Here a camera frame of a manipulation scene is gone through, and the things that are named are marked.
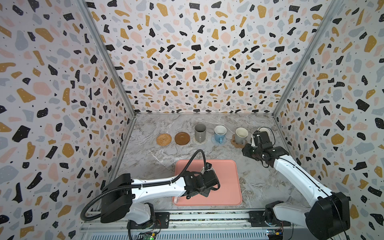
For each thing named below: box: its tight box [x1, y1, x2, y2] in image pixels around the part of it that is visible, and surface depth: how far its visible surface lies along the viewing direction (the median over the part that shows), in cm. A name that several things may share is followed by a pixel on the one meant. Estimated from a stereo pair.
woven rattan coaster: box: [156, 133, 172, 147], surface depth 108 cm
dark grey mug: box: [194, 123, 207, 143], surface depth 99 cm
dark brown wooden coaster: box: [174, 132, 191, 146], surface depth 108 cm
